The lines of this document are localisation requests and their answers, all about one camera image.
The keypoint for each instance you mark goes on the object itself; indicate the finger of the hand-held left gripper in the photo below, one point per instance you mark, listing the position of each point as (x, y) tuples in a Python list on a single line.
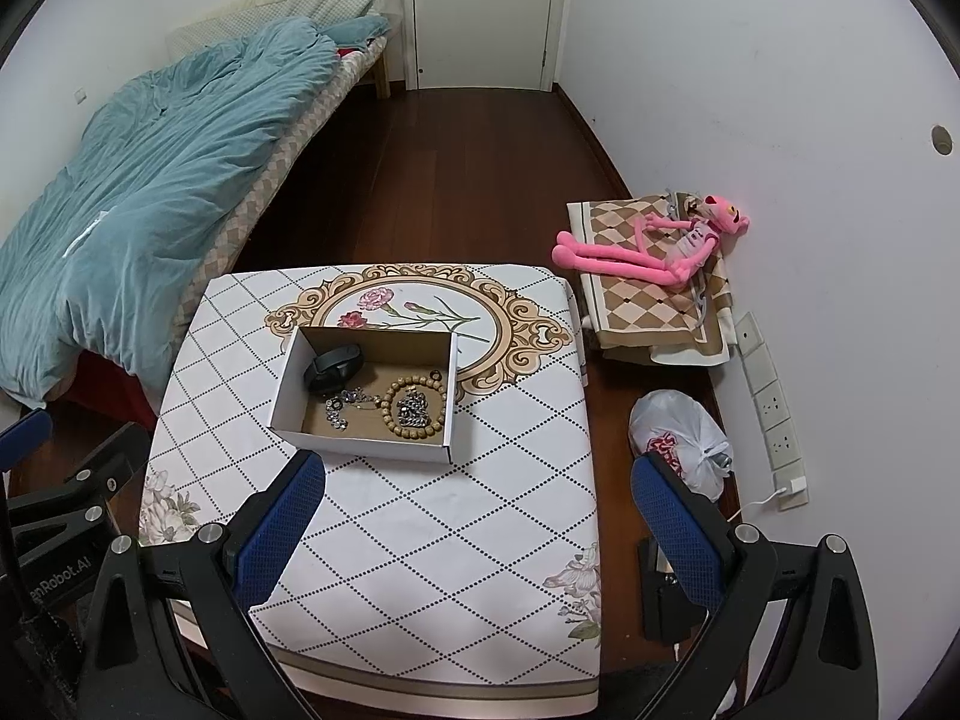
[(97, 465), (26, 439)]

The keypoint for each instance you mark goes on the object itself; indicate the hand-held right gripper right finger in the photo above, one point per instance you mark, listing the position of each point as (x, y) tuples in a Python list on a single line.
[(675, 525)]

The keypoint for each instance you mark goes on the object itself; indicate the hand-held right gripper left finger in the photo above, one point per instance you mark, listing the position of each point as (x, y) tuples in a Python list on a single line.
[(289, 525)]

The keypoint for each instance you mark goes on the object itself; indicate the cardboard box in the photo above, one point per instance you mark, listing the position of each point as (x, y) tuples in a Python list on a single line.
[(360, 446)]

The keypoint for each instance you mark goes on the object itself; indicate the black wristband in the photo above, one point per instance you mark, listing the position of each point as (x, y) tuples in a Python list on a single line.
[(334, 364)]

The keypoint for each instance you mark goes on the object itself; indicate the white plastic bag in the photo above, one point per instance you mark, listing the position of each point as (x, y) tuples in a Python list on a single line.
[(682, 427)]

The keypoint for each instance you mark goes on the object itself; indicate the white charger plug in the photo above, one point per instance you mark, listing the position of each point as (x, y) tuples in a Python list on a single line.
[(795, 485)]

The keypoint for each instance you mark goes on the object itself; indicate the white diamond pattern tablecloth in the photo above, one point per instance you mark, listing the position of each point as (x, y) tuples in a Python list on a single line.
[(450, 540)]

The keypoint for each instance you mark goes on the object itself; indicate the folded brown checkered blanket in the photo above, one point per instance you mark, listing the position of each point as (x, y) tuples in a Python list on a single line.
[(637, 307)]

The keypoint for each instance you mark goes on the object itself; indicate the pink plush toy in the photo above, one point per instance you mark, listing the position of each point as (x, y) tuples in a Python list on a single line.
[(645, 259)]

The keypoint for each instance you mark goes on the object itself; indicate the blue duvet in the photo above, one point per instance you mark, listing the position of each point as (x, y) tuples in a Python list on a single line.
[(150, 187)]

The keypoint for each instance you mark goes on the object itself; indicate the bed with checkered sheet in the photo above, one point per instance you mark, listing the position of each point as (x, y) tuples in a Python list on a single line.
[(247, 202)]

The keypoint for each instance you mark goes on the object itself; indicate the pale checkered pillow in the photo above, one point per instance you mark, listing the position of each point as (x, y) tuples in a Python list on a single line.
[(330, 4)]

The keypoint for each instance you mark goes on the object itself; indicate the white door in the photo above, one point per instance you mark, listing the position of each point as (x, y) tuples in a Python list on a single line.
[(487, 15)]

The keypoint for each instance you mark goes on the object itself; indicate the white wall socket strip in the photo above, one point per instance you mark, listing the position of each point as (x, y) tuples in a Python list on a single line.
[(769, 397)]

